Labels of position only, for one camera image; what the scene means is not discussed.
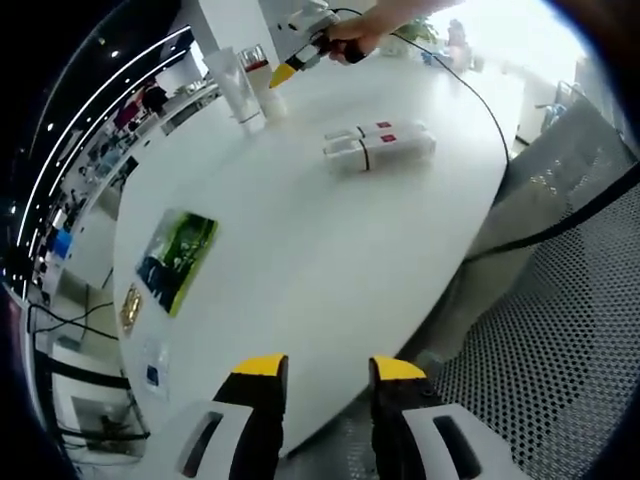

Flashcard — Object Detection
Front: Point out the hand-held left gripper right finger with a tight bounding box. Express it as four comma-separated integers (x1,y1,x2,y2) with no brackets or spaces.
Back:
368,354,516,480

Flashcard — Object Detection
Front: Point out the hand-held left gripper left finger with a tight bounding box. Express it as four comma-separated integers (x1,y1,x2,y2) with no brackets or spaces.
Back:
172,352,290,480

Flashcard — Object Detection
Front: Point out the white skincare bottle red collar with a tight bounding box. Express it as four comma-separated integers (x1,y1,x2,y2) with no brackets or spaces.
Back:
237,44,288,122

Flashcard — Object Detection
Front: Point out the tall white skincare tube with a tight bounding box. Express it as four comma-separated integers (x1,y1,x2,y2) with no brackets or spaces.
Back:
203,47,267,137

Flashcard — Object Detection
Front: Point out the clear plastic skincare sachet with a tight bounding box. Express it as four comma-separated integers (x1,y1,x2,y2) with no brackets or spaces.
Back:
141,337,172,400

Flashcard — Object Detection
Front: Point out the small white skincare pump bottle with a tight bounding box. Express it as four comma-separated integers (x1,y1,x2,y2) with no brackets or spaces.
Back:
323,119,427,145
322,130,438,175

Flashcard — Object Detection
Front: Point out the gold foil skincare sachet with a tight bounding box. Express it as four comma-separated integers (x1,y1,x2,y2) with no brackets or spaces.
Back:
118,282,144,335

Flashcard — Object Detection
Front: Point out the green black skincare packet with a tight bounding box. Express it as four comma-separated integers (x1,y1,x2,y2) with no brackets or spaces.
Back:
135,208,220,318

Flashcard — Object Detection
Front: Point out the pink drink bottle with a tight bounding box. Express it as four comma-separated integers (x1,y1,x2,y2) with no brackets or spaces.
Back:
447,18,467,62

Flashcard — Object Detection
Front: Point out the person's right hand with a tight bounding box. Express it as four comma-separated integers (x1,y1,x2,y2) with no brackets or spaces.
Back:
322,12,397,52

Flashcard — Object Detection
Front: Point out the potted green plant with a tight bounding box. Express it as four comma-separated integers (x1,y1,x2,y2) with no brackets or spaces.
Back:
394,17,442,52

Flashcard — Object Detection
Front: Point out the black tripod stand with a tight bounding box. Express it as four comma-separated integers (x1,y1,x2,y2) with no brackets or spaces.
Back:
27,302,152,451

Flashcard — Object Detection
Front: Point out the long white counter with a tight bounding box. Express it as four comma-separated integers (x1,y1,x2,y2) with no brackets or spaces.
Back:
29,82,224,301

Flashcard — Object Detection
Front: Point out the grey mesh chair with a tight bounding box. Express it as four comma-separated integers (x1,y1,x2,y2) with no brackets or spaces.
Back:
399,97,640,480

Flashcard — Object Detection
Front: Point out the blue water jug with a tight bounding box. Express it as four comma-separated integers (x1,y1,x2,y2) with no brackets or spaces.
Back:
52,229,74,262

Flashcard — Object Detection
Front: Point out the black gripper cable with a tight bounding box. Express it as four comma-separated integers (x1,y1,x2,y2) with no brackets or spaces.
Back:
329,7,512,165
462,169,640,265

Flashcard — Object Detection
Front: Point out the metal wire rack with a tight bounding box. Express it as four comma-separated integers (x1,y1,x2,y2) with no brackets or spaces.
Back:
540,79,587,132

